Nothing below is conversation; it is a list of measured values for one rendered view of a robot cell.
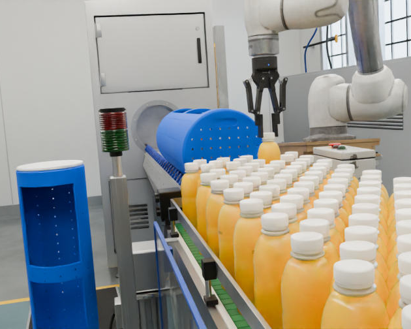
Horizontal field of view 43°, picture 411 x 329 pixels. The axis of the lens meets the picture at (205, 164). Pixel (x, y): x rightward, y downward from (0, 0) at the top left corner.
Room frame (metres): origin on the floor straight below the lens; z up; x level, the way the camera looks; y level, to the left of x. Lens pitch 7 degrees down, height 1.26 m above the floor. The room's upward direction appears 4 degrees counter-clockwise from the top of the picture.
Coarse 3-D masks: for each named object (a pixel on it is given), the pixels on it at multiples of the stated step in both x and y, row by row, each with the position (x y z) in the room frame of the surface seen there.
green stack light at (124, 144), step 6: (102, 132) 1.20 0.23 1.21; (108, 132) 1.19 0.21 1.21; (114, 132) 1.19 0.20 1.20; (120, 132) 1.19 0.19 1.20; (126, 132) 1.21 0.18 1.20; (102, 138) 1.20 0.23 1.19; (108, 138) 1.19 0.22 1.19; (114, 138) 1.19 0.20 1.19; (120, 138) 1.19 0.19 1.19; (126, 138) 1.20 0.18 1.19; (102, 144) 1.20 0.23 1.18; (108, 144) 1.19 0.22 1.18; (114, 144) 1.19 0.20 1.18; (120, 144) 1.19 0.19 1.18; (126, 144) 1.20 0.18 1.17; (102, 150) 1.20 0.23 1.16; (108, 150) 1.19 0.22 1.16; (114, 150) 1.19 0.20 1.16; (120, 150) 1.19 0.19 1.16; (126, 150) 1.20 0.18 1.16
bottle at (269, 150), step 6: (264, 144) 1.54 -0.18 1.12; (270, 144) 1.54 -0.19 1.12; (276, 144) 1.55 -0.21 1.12; (258, 150) 1.56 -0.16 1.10; (264, 150) 1.53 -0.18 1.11; (270, 150) 1.53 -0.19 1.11; (276, 150) 1.54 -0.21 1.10; (258, 156) 1.55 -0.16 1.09; (264, 156) 1.53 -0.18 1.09; (270, 156) 1.53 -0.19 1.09; (276, 156) 1.53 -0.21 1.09
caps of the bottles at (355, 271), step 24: (216, 168) 1.30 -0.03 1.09; (240, 168) 1.28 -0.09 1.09; (264, 168) 1.24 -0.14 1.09; (288, 168) 1.24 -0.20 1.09; (312, 168) 1.19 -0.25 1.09; (240, 192) 0.96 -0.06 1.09; (264, 192) 0.93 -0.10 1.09; (288, 192) 0.93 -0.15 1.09; (312, 192) 0.99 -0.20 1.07; (336, 192) 0.88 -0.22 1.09; (360, 192) 0.89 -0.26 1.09; (408, 192) 0.84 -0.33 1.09; (264, 216) 0.73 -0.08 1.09; (288, 216) 0.78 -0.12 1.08; (312, 216) 0.74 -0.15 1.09; (360, 216) 0.70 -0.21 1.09; (408, 216) 0.69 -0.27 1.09; (312, 240) 0.60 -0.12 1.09; (360, 240) 0.61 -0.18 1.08; (408, 240) 0.57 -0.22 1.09; (336, 264) 0.50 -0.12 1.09; (360, 264) 0.50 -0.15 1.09; (408, 264) 0.50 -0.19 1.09; (360, 288) 0.48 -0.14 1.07; (408, 288) 0.43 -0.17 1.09; (408, 312) 0.38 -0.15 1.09
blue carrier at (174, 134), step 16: (176, 112) 2.55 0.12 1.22; (192, 112) 2.10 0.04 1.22; (208, 112) 1.71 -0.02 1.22; (224, 112) 1.71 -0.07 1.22; (240, 112) 1.72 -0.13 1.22; (160, 128) 2.42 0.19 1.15; (176, 128) 1.96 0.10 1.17; (192, 128) 1.69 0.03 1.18; (208, 128) 1.70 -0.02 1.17; (224, 128) 1.71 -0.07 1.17; (240, 128) 1.72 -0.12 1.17; (256, 128) 1.73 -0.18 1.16; (160, 144) 2.34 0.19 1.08; (176, 144) 1.83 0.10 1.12; (192, 144) 1.69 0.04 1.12; (208, 144) 1.70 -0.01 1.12; (224, 144) 1.71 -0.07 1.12; (240, 144) 1.72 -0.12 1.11; (256, 144) 1.73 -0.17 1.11; (176, 160) 1.87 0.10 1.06; (192, 160) 1.69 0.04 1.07; (208, 160) 1.70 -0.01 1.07
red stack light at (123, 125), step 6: (102, 114) 1.19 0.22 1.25; (108, 114) 1.19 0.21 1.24; (114, 114) 1.19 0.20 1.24; (120, 114) 1.20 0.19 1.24; (126, 114) 1.22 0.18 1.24; (102, 120) 1.19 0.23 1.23; (108, 120) 1.19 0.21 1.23; (114, 120) 1.19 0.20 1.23; (120, 120) 1.19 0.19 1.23; (126, 120) 1.21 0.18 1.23; (102, 126) 1.20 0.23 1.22; (108, 126) 1.19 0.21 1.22; (114, 126) 1.19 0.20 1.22; (120, 126) 1.19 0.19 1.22; (126, 126) 1.21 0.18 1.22
